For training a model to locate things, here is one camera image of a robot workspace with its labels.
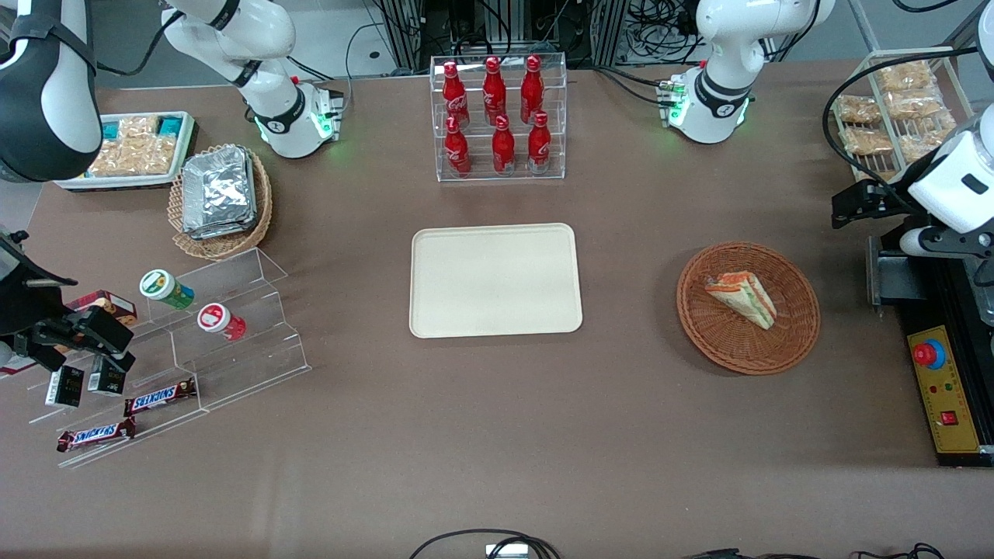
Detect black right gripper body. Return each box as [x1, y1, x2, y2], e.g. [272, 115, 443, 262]
[0, 233, 77, 362]

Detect triangular sandwich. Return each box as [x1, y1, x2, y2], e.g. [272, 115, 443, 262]
[704, 271, 777, 331]

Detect white rectangular snack tray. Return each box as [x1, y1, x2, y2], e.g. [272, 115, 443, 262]
[53, 111, 199, 192]

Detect light tan wicker basket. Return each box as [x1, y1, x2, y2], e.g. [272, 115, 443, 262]
[168, 144, 274, 261]

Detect brown round wicker basket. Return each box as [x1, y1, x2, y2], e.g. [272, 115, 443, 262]
[676, 241, 822, 377]

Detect beige plastic tray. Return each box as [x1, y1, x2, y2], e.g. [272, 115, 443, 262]
[409, 223, 583, 339]

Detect red brown carton box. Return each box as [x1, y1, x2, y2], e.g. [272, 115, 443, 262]
[66, 290, 138, 327]

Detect small black box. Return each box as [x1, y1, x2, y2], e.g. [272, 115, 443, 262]
[44, 365, 85, 409]
[87, 356, 127, 397]

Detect wrapped bread packet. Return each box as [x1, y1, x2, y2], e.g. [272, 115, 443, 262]
[897, 128, 954, 162]
[876, 61, 934, 94]
[836, 95, 883, 125]
[884, 89, 945, 121]
[840, 127, 894, 156]

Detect green snack cup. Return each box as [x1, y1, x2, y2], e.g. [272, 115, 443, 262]
[139, 269, 196, 311]

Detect brown snickers bar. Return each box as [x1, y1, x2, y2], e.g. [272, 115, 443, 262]
[56, 418, 137, 453]
[124, 377, 197, 417]

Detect black machine housing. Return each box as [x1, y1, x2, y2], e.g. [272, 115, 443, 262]
[866, 229, 994, 468]

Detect red snack cup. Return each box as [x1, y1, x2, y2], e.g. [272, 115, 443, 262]
[196, 303, 248, 342]

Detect clear acrylic stepped display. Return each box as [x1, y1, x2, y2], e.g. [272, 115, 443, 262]
[27, 247, 313, 469]

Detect silver foil packet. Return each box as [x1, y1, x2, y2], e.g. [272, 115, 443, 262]
[182, 146, 255, 227]
[183, 210, 259, 241]

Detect beige cracker packets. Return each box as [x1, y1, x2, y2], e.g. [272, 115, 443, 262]
[88, 116, 181, 177]

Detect yellow control panel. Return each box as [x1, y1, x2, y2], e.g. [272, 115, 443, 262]
[907, 325, 983, 455]

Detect red cola bottle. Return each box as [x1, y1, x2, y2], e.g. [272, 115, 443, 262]
[443, 62, 471, 129]
[483, 56, 507, 125]
[528, 111, 552, 172]
[444, 115, 472, 175]
[492, 115, 516, 173]
[520, 54, 544, 125]

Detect clear acrylic bottle rack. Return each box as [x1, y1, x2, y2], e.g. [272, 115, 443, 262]
[429, 53, 568, 183]

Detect grey metal bracket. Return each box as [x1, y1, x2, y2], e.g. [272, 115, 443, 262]
[866, 235, 929, 310]

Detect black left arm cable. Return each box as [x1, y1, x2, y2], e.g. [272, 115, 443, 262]
[822, 45, 994, 218]

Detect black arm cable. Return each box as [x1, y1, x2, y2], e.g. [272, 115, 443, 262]
[92, 8, 187, 78]
[822, 45, 994, 218]

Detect white wire rack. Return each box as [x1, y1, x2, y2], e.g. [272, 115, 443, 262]
[829, 47, 975, 185]

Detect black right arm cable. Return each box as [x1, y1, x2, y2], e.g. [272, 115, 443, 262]
[92, 8, 187, 78]

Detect thin black cable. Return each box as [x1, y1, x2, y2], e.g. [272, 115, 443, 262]
[683, 542, 947, 559]

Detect black looped cable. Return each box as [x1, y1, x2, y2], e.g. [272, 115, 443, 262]
[409, 529, 561, 559]

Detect metal frame with cables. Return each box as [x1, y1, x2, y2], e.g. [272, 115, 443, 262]
[373, 0, 700, 72]

